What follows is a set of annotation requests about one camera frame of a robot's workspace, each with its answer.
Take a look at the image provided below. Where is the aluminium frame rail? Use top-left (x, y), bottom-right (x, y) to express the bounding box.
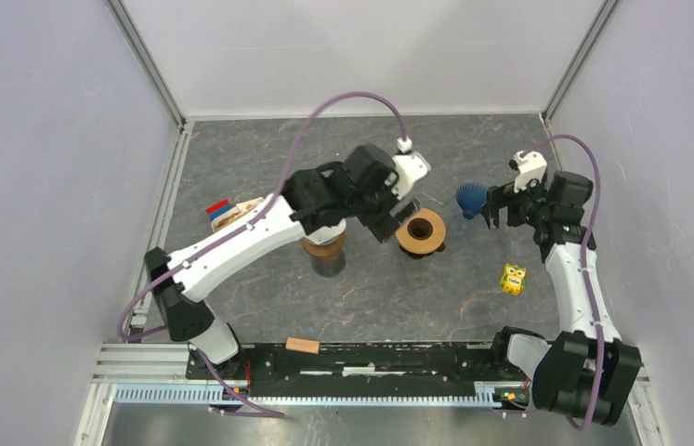
top-left (73, 344), bottom-right (224, 445)

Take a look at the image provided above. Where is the yellow owl block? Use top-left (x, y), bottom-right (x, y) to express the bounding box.
top-left (500, 263), bottom-right (527, 295)

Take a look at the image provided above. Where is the wooden rectangular block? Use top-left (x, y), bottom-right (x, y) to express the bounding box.
top-left (285, 337), bottom-right (321, 354)

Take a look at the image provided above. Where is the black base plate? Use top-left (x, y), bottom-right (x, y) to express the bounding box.
top-left (186, 342), bottom-right (526, 398)

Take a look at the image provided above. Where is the blue glass dripper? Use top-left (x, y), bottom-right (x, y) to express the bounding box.
top-left (455, 182), bottom-right (488, 220)

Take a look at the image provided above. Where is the brown glass dripper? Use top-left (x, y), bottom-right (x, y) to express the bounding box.
top-left (399, 244), bottom-right (446, 260)

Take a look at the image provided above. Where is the red blue block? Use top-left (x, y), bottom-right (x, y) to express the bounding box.
top-left (205, 199), bottom-right (232, 221)

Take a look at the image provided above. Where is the white paper coffee filter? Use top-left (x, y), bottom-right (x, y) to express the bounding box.
top-left (308, 219), bottom-right (347, 244)

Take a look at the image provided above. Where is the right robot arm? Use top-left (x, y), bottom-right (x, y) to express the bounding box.
top-left (480, 171), bottom-right (643, 429)

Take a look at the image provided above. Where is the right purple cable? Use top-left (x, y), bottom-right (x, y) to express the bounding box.
top-left (518, 134), bottom-right (607, 432)

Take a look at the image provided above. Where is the purple cable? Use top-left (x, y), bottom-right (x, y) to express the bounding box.
top-left (518, 134), bottom-right (607, 432)
top-left (115, 92), bottom-right (412, 420)

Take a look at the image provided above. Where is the coffee filter box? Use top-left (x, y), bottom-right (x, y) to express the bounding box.
top-left (210, 197), bottom-right (264, 232)

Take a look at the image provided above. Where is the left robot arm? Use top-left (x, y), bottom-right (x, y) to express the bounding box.
top-left (144, 144), bottom-right (431, 379)

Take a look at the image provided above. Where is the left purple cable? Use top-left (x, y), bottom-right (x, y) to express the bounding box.
top-left (115, 92), bottom-right (412, 420)

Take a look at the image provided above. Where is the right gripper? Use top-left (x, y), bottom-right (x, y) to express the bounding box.
top-left (478, 172), bottom-right (552, 230)

